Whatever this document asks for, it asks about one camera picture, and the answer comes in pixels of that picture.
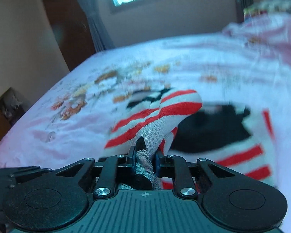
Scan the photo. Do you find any dark wooden door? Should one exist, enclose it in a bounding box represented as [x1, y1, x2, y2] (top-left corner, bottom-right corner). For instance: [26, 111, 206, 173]
[42, 0, 95, 71]

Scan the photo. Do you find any pink crumpled blanket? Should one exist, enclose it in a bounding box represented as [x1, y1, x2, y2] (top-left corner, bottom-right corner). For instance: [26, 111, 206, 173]
[222, 13, 291, 66]

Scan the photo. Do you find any wooden bedside cabinet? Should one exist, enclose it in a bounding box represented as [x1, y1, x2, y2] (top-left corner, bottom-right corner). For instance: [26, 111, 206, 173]
[0, 87, 26, 142]

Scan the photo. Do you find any red black white striped garment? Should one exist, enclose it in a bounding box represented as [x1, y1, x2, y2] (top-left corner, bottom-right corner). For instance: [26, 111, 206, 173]
[103, 88, 277, 186]

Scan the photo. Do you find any grey left curtain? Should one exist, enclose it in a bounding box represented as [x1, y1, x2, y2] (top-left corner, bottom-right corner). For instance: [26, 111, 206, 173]
[77, 0, 114, 52]

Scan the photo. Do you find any floral pink bed sheet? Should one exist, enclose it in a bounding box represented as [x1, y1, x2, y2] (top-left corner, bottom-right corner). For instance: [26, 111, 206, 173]
[0, 34, 291, 232]

